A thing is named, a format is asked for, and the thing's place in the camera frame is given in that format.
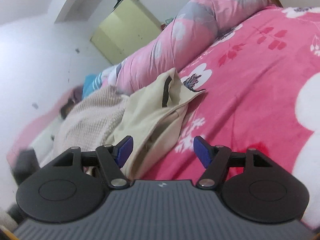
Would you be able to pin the pale yellow wardrobe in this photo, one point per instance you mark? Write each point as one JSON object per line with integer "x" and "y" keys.
{"x": 129, "y": 27}

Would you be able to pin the pink headboard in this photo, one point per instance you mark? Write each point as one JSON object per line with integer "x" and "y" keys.
{"x": 33, "y": 129}

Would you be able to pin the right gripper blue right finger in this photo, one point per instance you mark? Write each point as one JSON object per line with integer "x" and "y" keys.
{"x": 215, "y": 161}

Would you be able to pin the beige zip jacket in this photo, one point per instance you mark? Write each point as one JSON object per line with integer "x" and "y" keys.
{"x": 153, "y": 118}

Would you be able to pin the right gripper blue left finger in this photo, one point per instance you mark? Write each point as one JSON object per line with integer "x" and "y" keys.
{"x": 111, "y": 159}

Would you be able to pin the beige white houndstooth blanket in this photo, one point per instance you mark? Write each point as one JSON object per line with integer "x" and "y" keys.
{"x": 90, "y": 122}

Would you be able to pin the pink floral rolled duvet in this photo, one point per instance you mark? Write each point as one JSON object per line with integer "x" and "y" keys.
{"x": 197, "y": 25}

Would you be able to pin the hot pink floral bedsheet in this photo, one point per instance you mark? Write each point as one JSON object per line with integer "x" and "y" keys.
{"x": 261, "y": 90}

